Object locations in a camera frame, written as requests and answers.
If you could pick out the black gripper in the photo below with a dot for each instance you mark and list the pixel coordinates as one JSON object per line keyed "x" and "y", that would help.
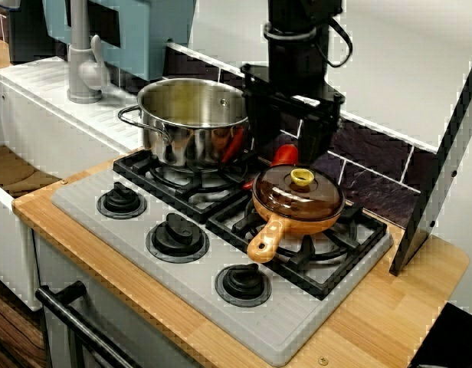
{"x": 297, "y": 69}

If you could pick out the brown glass lid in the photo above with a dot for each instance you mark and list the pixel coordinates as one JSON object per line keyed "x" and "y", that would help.
{"x": 293, "y": 199}

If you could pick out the stainless steel pot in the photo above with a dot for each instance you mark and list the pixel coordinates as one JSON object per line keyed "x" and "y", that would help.
{"x": 182, "y": 134}

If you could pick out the orange toy frying pan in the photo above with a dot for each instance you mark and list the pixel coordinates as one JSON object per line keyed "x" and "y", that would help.
{"x": 263, "y": 245}

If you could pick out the red toy chili pepper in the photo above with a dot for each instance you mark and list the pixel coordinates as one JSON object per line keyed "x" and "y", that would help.
{"x": 286, "y": 155}

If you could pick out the dark tile backsplash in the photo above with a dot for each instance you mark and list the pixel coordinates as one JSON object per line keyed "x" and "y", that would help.
{"x": 374, "y": 172}

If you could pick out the black burner grate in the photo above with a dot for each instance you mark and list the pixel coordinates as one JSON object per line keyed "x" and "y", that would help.
{"x": 197, "y": 199}
{"x": 328, "y": 276}

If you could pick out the dark grey side panel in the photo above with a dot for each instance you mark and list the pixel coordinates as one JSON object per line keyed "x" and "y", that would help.
{"x": 431, "y": 184}

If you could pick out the black stove knob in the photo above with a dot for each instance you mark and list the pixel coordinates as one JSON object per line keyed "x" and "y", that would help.
{"x": 243, "y": 283}
{"x": 176, "y": 237}
{"x": 121, "y": 201}

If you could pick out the teal toy cabinet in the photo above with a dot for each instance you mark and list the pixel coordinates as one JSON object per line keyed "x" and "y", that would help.
{"x": 151, "y": 34}

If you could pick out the grey stove top plate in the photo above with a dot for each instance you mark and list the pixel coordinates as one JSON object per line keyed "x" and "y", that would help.
{"x": 282, "y": 329}

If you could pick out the grey toy faucet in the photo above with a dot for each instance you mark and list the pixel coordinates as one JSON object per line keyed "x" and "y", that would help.
{"x": 82, "y": 69}

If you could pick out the white toy sink basin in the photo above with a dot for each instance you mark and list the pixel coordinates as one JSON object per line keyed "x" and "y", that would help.
{"x": 48, "y": 115}

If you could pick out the white oven door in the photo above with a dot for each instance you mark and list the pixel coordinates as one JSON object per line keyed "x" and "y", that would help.
{"x": 117, "y": 314}

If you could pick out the black box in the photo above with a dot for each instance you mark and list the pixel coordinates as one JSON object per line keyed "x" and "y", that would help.
{"x": 454, "y": 341}

